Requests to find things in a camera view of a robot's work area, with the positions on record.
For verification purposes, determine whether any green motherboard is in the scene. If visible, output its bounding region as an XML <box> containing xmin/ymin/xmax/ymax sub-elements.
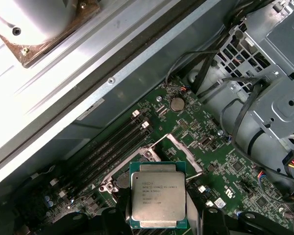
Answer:
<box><xmin>19</xmin><ymin>75</ymin><xmax>294</xmax><ymax>235</ymax></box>

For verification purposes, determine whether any metal socket cover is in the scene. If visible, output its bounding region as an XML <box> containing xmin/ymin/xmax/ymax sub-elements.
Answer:
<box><xmin>149</xmin><ymin>133</ymin><xmax>204</xmax><ymax>183</ymax></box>

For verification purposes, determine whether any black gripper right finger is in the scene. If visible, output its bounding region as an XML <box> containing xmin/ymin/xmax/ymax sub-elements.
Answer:
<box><xmin>183</xmin><ymin>188</ymin><xmax>294</xmax><ymax>235</ymax></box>

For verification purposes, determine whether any silver coin battery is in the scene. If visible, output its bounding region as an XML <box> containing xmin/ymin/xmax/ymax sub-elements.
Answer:
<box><xmin>170</xmin><ymin>96</ymin><xmax>186</xmax><ymax>112</ymax></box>

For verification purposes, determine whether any black PC case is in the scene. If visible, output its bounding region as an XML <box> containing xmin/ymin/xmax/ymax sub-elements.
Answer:
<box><xmin>0</xmin><ymin>0</ymin><xmax>294</xmax><ymax>235</ymax></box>

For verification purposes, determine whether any RAM slot white latch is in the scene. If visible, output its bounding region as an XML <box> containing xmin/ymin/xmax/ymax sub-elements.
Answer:
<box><xmin>73</xmin><ymin>121</ymin><xmax>150</xmax><ymax>189</ymax></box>
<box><xmin>63</xmin><ymin>109</ymin><xmax>141</xmax><ymax>177</ymax></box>

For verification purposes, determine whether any thick black cable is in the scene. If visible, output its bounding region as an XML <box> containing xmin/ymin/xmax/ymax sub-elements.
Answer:
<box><xmin>219</xmin><ymin>75</ymin><xmax>270</xmax><ymax>150</ymax></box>

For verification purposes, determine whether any metal disk bay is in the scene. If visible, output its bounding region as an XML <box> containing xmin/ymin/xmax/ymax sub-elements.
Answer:
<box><xmin>196</xmin><ymin>0</ymin><xmax>294</xmax><ymax>177</ymax></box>

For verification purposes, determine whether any silver green CPU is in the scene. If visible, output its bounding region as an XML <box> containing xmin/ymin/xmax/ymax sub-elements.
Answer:
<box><xmin>128</xmin><ymin>161</ymin><xmax>187</xmax><ymax>230</ymax></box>

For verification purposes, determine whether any black flat cable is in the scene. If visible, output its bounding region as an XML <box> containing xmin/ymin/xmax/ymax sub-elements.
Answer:
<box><xmin>193</xmin><ymin>51</ymin><xmax>218</xmax><ymax>93</ymax></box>

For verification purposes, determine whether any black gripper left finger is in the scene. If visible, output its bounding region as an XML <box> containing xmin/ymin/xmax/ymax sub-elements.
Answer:
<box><xmin>48</xmin><ymin>175</ymin><xmax>138</xmax><ymax>235</ymax></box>

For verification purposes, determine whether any CPU socket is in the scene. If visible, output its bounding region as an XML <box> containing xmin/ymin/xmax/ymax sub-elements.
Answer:
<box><xmin>98</xmin><ymin>143</ymin><xmax>194</xmax><ymax>196</ymax></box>

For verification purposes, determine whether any thin black wire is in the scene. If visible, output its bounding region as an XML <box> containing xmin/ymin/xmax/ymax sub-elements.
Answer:
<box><xmin>165</xmin><ymin>50</ymin><xmax>221</xmax><ymax>86</ymax></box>

